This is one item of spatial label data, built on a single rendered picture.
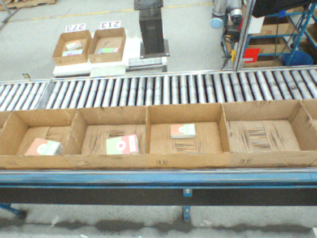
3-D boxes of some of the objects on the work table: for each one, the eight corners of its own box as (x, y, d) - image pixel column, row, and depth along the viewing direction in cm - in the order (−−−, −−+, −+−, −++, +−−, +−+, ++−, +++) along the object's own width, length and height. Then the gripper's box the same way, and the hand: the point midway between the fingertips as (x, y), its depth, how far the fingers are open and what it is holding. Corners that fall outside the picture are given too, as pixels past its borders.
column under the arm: (140, 42, 205) (133, 7, 179) (167, 38, 203) (165, 3, 177) (140, 59, 189) (132, 24, 163) (170, 56, 187) (167, 20, 161)
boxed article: (82, 46, 209) (80, 43, 207) (69, 51, 206) (68, 49, 203) (79, 43, 213) (78, 39, 210) (67, 48, 210) (65, 45, 207)
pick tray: (92, 38, 217) (89, 29, 209) (87, 63, 193) (83, 53, 185) (65, 42, 218) (60, 33, 210) (56, 66, 195) (51, 58, 187)
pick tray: (126, 36, 213) (124, 26, 205) (121, 61, 189) (119, 52, 181) (98, 38, 215) (95, 29, 207) (90, 63, 192) (86, 54, 184)
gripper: (240, 21, 166) (242, 47, 163) (228, 22, 167) (230, 48, 164) (243, 15, 157) (245, 42, 154) (231, 16, 158) (232, 43, 155)
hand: (239, 42), depth 156 cm, fingers closed
